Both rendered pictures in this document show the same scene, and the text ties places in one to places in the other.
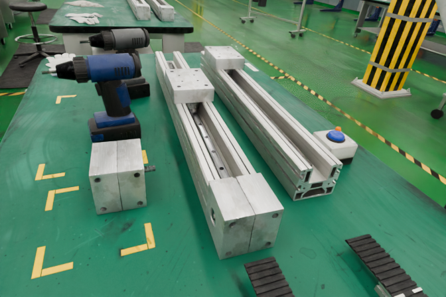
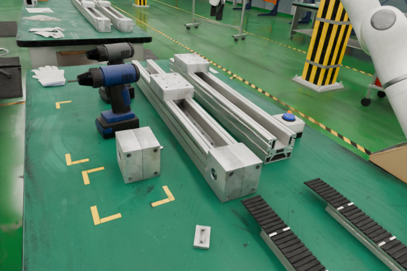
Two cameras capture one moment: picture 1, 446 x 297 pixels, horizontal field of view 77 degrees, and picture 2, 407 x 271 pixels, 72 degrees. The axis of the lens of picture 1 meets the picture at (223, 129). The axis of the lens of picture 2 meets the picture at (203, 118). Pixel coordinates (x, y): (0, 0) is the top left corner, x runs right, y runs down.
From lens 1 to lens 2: 0.24 m
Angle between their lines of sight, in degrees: 7
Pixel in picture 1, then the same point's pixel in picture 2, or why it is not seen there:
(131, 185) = (151, 158)
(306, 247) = (278, 191)
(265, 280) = (257, 207)
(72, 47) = (37, 60)
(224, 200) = (222, 159)
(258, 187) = (243, 150)
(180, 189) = (181, 163)
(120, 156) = (140, 139)
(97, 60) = (109, 70)
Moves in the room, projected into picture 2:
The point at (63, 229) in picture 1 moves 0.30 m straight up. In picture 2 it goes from (104, 195) to (89, 71)
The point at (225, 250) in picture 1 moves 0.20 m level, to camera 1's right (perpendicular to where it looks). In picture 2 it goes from (225, 195) to (307, 194)
